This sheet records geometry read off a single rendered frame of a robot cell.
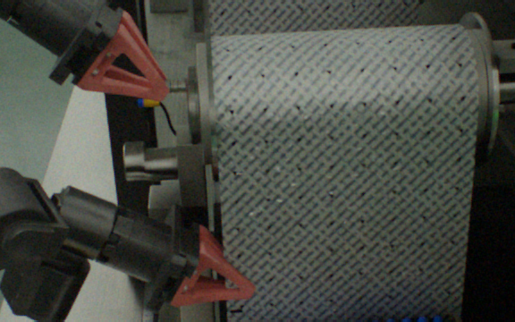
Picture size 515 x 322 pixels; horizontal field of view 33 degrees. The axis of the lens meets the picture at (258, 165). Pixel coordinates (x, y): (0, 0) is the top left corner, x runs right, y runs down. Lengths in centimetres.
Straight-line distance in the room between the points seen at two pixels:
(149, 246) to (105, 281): 42
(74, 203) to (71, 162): 77
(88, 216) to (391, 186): 28
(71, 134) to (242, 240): 89
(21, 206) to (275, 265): 25
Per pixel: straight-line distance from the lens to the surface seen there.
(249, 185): 80
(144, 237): 81
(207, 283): 86
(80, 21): 79
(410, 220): 84
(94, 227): 80
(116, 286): 121
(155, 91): 82
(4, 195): 76
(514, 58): 84
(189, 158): 87
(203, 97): 78
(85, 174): 152
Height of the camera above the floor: 157
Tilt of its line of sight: 26 degrees down
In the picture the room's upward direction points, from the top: 2 degrees counter-clockwise
